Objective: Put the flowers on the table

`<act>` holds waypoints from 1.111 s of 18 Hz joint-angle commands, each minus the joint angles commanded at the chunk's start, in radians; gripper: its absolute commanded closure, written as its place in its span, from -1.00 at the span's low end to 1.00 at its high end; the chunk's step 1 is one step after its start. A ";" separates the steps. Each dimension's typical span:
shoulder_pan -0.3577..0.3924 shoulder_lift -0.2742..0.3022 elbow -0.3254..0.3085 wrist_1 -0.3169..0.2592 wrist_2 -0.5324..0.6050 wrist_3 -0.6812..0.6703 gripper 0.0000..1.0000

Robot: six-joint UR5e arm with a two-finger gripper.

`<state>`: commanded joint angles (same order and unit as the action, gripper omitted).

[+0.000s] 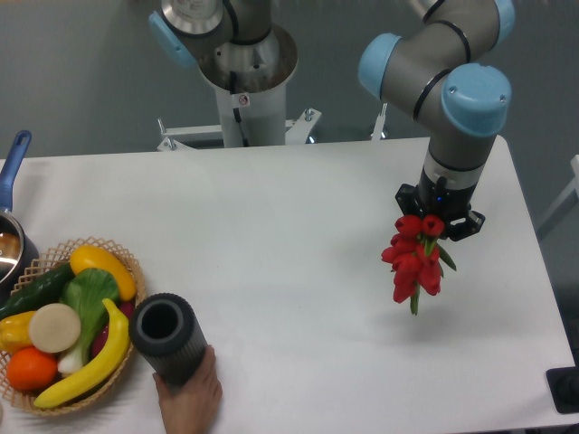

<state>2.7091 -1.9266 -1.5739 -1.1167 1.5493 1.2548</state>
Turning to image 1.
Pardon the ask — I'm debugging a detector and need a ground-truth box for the bare human hand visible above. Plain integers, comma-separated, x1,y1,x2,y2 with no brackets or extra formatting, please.
152,345,223,434

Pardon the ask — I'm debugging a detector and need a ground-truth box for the dark grey ribbed vase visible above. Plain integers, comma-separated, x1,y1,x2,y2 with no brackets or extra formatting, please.
128,293,207,386

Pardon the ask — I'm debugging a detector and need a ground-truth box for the red vegetable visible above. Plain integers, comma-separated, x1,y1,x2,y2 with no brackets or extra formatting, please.
90,302,135,359

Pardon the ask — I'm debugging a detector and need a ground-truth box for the green cucumber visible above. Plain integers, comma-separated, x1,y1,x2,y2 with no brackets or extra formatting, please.
1,262,75,320

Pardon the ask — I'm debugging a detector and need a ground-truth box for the green bok choy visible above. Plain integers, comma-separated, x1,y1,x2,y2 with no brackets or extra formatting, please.
58,268,119,377

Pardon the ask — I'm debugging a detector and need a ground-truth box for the beige round disc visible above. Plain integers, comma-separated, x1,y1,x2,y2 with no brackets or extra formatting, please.
28,303,81,354

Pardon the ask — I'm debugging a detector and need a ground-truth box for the red tulip bouquet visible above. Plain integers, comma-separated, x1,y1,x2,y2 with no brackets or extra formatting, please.
381,214,457,316

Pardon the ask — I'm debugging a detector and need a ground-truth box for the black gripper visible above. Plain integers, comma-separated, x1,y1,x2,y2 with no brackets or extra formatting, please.
394,184,485,240

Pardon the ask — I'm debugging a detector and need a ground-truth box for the yellow bell pepper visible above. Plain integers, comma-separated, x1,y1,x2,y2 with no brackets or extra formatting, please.
1,311,35,354

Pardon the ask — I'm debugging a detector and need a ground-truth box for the white frame at right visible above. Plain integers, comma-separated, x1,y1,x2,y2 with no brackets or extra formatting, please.
536,155,578,242

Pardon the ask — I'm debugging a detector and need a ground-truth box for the orange fruit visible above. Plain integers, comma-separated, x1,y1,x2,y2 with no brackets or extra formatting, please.
6,347,58,392

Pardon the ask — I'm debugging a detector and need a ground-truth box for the woven wicker basket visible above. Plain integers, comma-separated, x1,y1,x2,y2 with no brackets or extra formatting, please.
1,237,146,417

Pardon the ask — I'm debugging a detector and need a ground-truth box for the black device at edge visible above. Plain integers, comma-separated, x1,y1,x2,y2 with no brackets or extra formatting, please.
546,366,578,414

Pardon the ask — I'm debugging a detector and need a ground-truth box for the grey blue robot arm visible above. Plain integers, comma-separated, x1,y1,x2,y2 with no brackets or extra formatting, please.
148,1,515,241

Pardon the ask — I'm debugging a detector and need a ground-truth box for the blue handled saucepan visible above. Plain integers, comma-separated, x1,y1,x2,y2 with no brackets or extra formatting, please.
1,130,38,305

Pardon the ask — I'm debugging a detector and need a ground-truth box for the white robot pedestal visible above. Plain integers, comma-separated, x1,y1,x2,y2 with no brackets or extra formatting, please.
156,67,390,153

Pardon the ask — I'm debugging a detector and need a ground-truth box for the yellow banana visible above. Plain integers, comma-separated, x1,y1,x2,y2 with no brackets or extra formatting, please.
33,298,130,410

